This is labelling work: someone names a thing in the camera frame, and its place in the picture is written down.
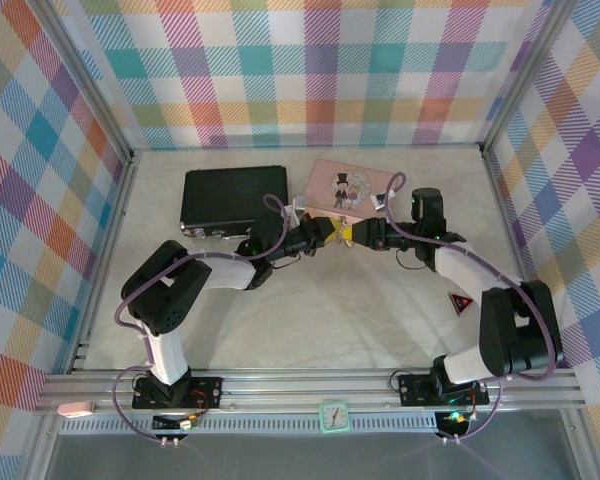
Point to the aluminium frame rail wide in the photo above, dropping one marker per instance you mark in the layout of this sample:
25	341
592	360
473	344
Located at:
305	387

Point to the thin aluminium rail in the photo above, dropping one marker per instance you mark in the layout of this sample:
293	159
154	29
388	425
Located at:
305	146

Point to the black base plate left arm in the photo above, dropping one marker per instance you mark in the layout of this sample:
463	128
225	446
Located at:
205	392

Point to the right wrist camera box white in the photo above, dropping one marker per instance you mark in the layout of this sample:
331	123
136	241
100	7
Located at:
379	201

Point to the aluminium frame post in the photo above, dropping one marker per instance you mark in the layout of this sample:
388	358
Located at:
87	80
527	75

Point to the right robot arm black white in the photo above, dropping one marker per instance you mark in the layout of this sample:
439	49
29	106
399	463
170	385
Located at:
520	330

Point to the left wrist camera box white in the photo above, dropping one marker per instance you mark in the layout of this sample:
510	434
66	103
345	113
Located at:
299	207

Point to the small metal key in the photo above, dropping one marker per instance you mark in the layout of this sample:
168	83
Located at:
341	241

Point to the black base plate right arm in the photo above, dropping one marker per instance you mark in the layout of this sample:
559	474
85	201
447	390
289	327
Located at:
412	390

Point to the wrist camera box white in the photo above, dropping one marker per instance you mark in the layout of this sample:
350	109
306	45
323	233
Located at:
379	201
299	207

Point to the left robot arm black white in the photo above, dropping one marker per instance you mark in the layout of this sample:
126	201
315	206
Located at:
165	295

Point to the black connector board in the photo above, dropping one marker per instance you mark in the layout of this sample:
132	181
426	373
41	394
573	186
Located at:
455	425
167	422

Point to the pink tin box cartoon couple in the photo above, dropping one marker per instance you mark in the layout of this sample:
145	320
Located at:
325	185

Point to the aluminium side rail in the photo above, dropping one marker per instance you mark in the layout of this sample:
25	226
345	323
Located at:
114	225
507	225

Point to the dark red triangle toy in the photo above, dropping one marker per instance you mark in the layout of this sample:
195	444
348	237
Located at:
461	303

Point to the black hard case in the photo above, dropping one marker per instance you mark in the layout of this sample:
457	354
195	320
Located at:
230	200

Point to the teal square clock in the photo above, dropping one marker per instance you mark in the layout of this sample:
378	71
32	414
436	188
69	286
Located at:
334	417

